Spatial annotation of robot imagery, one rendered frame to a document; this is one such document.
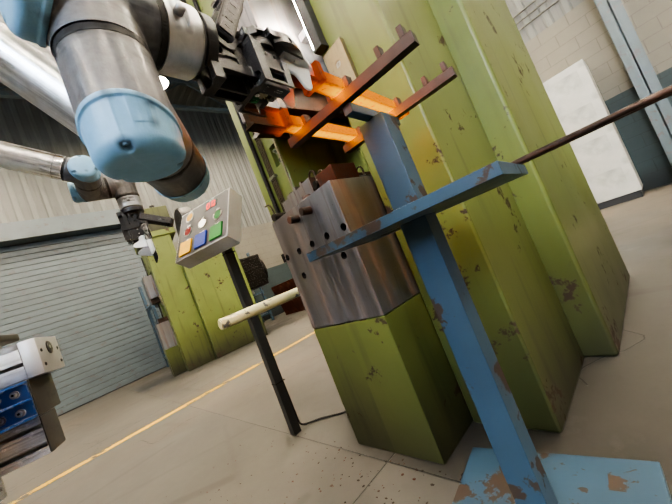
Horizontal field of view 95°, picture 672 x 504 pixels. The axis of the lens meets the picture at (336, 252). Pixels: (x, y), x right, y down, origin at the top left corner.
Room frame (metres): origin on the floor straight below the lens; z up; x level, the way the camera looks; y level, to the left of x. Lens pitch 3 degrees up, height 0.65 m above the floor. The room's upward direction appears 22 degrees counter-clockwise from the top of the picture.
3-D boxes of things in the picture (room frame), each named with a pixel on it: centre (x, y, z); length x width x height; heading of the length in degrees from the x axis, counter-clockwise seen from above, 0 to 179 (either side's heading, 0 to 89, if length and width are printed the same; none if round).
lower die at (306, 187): (1.30, -0.09, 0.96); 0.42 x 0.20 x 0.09; 133
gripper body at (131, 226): (1.11, 0.64, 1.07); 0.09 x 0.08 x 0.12; 118
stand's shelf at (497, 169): (0.66, -0.19, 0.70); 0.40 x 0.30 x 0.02; 51
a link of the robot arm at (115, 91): (0.28, 0.13, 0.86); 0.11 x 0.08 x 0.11; 12
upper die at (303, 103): (1.30, -0.09, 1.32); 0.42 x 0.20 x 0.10; 133
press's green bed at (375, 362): (1.27, -0.14, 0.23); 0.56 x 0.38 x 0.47; 133
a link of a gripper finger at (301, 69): (0.46, -0.05, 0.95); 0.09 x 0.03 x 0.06; 138
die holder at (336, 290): (1.27, -0.14, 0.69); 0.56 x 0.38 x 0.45; 133
